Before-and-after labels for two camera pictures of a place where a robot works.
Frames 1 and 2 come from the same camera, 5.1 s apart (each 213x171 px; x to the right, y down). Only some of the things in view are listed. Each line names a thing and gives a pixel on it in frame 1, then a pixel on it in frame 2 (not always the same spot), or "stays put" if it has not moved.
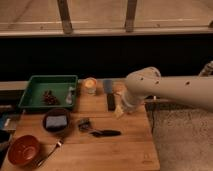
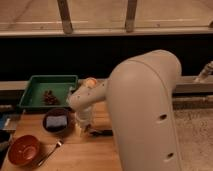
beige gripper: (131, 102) -> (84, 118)
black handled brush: (88, 125) stays put
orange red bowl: (24, 150) stays put
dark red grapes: (49, 98) stays put
